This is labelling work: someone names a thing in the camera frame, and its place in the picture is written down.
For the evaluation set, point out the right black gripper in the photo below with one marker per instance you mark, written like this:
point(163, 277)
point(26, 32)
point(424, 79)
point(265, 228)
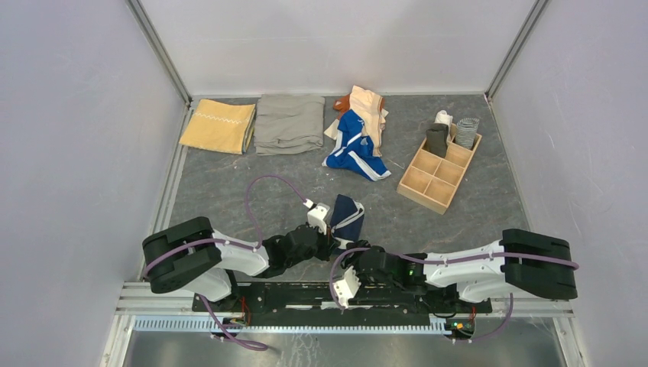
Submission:
point(363, 280)

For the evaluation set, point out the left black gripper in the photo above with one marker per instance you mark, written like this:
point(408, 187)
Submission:
point(328, 245)

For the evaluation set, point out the navy blue white-trimmed underwear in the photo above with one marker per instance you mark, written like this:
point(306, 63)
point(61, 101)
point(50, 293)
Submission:
point(346, 221)

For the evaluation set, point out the olive boxer briefs beige waistband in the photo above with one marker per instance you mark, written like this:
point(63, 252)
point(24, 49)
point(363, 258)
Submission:
point(436, 139)

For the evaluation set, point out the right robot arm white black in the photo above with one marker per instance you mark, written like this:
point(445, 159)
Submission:
point(520, 261)

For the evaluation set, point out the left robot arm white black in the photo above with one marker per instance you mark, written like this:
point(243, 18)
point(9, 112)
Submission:
point(195, 257)

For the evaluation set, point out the royal blue white-striped underwear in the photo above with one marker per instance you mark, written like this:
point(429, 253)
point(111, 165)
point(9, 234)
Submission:
point(354, 150)

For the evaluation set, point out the peach orange underwear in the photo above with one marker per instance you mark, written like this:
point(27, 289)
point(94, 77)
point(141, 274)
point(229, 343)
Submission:
point(369, 106)

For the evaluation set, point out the wooden compartment organizer box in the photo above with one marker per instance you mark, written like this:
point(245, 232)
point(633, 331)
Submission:
point(432, 181)

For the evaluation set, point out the folded grey cloth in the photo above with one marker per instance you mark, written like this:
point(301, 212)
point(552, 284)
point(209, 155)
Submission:
point(287, 124)

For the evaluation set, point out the folded yellow cloth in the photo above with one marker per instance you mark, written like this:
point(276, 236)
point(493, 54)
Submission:
point(220, 127)

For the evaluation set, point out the rolled white cloth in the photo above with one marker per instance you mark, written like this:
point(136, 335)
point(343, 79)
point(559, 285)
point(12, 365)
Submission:
point(443, 122)

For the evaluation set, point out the rolled grey striped cloth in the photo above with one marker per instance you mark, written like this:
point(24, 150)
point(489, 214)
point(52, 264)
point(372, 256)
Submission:
point(466, 131)

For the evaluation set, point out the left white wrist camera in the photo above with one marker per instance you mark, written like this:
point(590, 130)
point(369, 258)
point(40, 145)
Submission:
point(316, 216)

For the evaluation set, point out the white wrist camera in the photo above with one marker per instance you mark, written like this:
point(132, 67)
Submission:
point(346, 287)
point(316, 216)

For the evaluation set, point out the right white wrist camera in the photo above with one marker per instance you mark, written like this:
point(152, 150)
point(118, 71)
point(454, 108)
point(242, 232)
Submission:
point(346, 287)

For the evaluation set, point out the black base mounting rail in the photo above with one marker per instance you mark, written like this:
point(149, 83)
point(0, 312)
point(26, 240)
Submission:
point(311, 304)

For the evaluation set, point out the aluminium frame rail front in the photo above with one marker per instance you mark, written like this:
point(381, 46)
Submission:
point(184, 311)

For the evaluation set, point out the left corner aluminium post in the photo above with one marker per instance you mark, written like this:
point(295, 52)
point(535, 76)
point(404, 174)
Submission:
point(160, 51)

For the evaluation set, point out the corner aluminium post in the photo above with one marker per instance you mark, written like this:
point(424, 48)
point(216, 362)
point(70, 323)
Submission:
point(160, 51)
point(526, 29)

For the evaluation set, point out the right corner aluminium post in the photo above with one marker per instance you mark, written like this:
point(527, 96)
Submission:
point(526, 29)

